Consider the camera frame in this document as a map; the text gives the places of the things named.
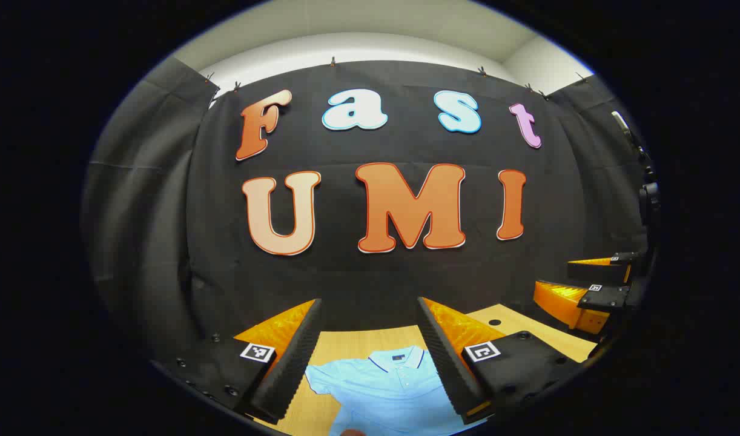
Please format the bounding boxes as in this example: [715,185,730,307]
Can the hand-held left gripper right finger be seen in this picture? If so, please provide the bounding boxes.
[417,297,581,424]

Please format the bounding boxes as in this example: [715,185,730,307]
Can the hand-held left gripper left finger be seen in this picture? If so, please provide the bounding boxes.
[151,299,322,424]

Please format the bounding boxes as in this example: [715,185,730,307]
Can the light blue T-shirt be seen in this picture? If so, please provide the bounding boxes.
[305,346,486,436]

